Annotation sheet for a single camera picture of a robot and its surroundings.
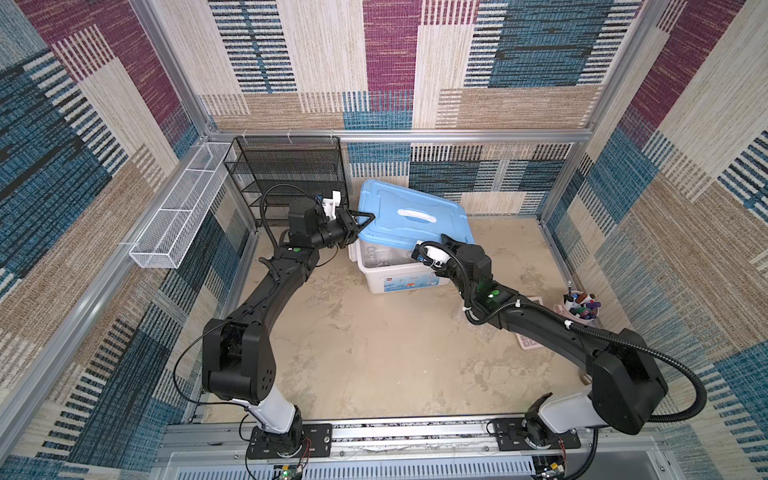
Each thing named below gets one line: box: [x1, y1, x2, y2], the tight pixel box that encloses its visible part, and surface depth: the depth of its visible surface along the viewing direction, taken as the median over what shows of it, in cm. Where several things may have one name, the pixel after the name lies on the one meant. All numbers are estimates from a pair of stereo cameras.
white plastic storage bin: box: [348, 239, 452, 294], surface depth 98 cm
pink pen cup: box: [563, 290, 600, 322], surface depth 85 cm
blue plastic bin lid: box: [358, 179, 475, 248], surface depth 86 cm
